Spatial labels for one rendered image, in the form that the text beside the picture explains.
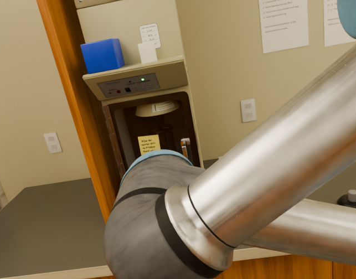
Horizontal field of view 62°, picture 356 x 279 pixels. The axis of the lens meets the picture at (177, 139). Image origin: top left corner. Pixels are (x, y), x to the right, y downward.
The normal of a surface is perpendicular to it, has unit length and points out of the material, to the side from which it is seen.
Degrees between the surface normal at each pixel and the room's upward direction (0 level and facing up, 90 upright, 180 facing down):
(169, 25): 90
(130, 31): 90
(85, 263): 0
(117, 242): 56
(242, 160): 44
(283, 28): 90
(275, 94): 90
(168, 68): 135
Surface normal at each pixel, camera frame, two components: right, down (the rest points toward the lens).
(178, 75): 0.10, 0.90
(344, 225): 0.14, -0.47
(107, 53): -0.04, 0.33
